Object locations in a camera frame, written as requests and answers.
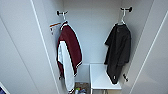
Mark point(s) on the white wardrobe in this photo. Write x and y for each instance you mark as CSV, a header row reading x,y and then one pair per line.
x,y
93,33

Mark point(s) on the small orange strip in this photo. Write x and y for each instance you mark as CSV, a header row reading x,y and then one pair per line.
x,y
55,24

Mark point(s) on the black wardrobe peg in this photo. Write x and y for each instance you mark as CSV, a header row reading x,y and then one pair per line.
x,y
61,13
126,9

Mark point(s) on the small black wardrobe hinge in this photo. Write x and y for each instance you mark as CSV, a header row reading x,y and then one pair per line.
x,y
125,78

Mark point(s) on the black garment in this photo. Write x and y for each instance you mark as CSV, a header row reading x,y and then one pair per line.
x,y
118,50

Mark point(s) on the maroon white garment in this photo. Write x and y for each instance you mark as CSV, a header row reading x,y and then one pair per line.
x,y
71,46

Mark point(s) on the brown wicker basket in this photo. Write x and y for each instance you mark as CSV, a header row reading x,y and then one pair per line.
x,y
80,85

